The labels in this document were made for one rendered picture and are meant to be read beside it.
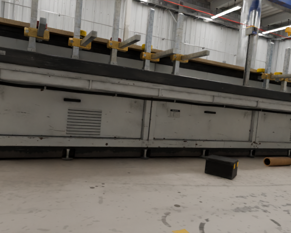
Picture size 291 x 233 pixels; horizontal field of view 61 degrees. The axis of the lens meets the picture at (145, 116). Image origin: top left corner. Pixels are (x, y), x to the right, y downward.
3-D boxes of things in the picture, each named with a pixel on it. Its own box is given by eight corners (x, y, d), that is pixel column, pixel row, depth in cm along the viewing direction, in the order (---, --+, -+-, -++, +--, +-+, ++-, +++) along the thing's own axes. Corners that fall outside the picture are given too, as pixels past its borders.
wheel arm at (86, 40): (97, 39, 131) (97, 30, 130) (90, 37, 129) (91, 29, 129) (81, 51, 170) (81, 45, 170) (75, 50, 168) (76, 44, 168)
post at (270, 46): (267, 94, 232) (273, 42, 230) (264, 94, 231) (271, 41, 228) (264, 94, 235) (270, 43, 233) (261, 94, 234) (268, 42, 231)
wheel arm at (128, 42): (140, 42, 141) (141, 34, 141) (135, 40, 140) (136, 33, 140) (116, 52, 180) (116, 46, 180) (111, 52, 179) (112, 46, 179)
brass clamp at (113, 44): (128, 51, 168) (128, 43, 168) (108, 47, 162) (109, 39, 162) (124, 52, 174) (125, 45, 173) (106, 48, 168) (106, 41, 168)
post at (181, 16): (178, 77, 189) (184, 13, 186) (174, 76, 187) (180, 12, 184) (175, 77, 192) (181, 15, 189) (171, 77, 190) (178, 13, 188)
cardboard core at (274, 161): (293, 157, 236) (271, 158, 223) (291, 166, 236) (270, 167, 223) (285, 156, 243) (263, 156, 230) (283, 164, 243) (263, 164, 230)
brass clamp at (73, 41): (91, 48, 157) (91, 40, 157) (69, 45, 152) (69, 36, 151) (88, 50, 163) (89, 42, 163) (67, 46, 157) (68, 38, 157)
